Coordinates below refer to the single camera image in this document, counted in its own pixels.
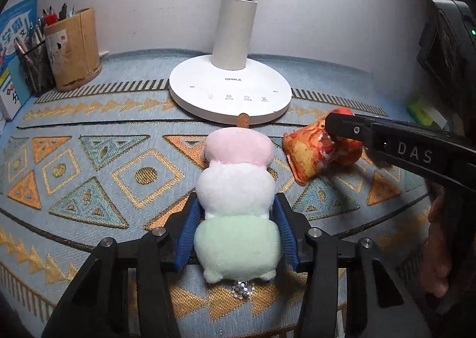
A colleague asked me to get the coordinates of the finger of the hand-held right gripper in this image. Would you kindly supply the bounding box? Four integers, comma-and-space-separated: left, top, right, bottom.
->
325, 111, 375, 146

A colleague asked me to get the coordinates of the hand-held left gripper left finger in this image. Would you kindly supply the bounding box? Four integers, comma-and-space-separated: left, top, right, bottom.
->
41, 193, 204, 338

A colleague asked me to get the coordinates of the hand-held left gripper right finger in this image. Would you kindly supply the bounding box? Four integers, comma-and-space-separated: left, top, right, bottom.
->
273, 193, 435, 338

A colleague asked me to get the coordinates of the orange snack packet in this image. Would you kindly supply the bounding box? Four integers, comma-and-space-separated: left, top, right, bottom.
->
283, 108, 363, 186

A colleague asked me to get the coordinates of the pink white green dango plush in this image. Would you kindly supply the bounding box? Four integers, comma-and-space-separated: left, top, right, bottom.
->
193, 113, 281, 299

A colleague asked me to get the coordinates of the person's right hand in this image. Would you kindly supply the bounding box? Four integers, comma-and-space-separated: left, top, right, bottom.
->
420, 195, 462, 298

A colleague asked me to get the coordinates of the green and white box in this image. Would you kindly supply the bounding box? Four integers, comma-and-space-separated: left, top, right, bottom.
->
407, 95, 447, 131

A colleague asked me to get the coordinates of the white desk lamp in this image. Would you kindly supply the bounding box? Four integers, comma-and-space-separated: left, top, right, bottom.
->
169, 0, 292, 126

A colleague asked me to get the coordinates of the blue patterned woven mat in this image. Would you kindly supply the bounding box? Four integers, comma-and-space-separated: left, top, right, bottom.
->
0, 49, 439, 338

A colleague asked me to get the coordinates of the wooden pen holder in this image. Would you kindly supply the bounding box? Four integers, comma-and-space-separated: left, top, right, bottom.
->
44, 7, 103, 92

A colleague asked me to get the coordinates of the black mesh pen cup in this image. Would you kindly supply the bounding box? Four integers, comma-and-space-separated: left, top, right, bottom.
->
20, 41, 56, 97

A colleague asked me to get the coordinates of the bunch of pens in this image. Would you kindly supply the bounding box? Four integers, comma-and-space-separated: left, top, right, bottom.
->
41, 3, 77, 27

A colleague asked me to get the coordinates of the blue book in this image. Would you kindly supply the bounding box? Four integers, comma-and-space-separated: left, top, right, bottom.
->
0, 0, 40, 119

